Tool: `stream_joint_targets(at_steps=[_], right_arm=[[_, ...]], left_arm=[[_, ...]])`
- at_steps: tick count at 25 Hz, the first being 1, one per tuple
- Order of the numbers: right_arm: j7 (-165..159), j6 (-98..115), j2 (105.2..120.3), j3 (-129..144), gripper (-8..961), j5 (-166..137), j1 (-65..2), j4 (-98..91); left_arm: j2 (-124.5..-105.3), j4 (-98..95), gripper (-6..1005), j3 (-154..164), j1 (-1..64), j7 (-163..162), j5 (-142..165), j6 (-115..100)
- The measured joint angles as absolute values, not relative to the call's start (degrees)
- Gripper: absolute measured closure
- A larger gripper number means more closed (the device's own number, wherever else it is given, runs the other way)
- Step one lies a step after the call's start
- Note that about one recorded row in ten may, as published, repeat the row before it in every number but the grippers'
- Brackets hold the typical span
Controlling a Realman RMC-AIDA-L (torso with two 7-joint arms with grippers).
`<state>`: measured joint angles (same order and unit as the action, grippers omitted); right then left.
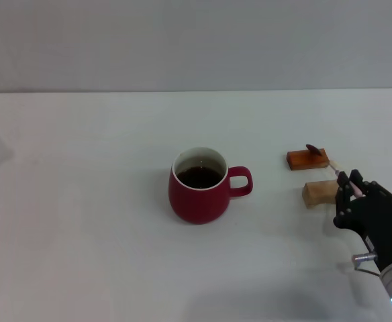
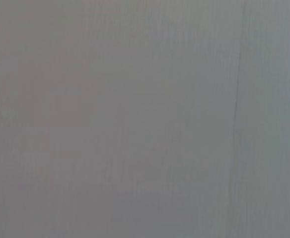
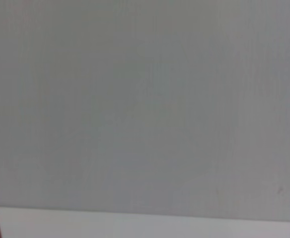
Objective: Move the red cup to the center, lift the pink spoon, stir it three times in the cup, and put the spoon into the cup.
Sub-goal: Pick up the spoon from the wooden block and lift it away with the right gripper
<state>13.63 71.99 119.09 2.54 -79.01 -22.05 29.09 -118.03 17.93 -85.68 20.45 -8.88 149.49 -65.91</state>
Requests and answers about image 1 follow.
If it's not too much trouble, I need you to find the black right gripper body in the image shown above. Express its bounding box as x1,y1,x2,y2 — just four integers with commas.
332,193,392,273

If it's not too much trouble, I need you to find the pink handled metal spoon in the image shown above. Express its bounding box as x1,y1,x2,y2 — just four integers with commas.
305,144,364,199

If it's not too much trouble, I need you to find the red ceramic cup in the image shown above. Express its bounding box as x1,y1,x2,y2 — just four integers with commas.
168,146,254,225

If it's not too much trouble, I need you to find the light wooden arched block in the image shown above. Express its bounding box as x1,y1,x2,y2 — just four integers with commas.
301,179,340,209

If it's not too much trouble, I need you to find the dark orange wooden block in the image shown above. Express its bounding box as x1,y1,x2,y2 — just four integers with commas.
286,148,330,172

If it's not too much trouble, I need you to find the dark coffee liquid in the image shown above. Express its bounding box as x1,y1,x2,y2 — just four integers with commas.
177,166,224,189

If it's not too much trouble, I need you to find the right gripper cable with plugs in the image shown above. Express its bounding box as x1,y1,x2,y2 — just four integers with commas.
350,252,382,278

